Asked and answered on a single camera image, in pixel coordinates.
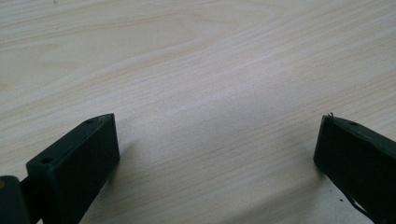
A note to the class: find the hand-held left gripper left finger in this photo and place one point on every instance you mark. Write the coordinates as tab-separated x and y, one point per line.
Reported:
74	168

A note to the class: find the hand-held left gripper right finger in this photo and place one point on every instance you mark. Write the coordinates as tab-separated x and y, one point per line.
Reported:
358	161

